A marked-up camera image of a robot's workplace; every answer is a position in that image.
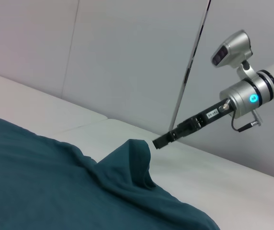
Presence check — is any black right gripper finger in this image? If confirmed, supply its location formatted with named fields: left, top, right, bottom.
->
left=152, top=117, right=201, bottom=150

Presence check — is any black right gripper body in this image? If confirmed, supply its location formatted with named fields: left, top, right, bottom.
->
left=194, top=99, right=231, bottom=127

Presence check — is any blue teal shirt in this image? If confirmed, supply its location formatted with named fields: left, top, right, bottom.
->
left=0, top=111, right=221, bottom=230

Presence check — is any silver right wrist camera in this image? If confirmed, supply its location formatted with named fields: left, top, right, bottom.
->
left=211, top=30, right=256, bottom=81

